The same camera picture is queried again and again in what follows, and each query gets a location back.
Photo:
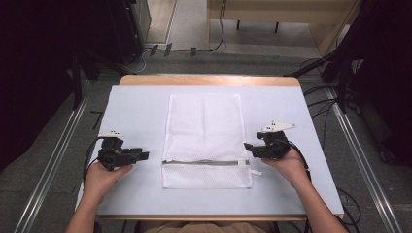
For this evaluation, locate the aluminium floor rail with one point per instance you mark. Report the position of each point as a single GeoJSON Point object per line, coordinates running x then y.
{"type": "Point", "coordinates": [362, 161]}
{"type": "Point", "coordinates": [48, 171]}

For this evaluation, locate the person's beige trousers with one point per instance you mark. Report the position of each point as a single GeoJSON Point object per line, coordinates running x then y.
{"type": "Point", "coordinates": [207, 228]}

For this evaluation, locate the black metal stand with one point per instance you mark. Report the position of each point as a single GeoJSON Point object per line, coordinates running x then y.
{"type": "Point", "coordinates": [336, 71]}
{"type": "Point", "coordinates": [77, 81]}

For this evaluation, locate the person's right hand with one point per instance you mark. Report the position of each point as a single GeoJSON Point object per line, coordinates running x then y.
{"type": "Point", "coordinates": [288, 168]}

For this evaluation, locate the white mesh laundry bag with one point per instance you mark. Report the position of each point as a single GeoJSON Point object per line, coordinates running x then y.
{"type": "Point", "coordinates": [204, 129]}

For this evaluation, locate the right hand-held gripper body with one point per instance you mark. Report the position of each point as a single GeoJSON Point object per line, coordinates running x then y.
{"type": "Point", "coordinates": [275, 145]}

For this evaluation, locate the black equipment cabinet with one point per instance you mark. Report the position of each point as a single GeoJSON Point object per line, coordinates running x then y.
{"type": "Point", "coordinates": [129, 26]}

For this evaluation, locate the pale blue table mat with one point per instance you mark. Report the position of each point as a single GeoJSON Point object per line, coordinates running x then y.
{"type": "Point", "coordinates": [139, 110]}

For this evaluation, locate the person's left hand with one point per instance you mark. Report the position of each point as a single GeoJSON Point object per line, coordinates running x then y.
{"type": "Point", "coordinates": [98, 181]}

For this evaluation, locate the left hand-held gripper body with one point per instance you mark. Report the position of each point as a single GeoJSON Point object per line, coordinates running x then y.
{"type": "Point", "coordinates": [111, 158]}

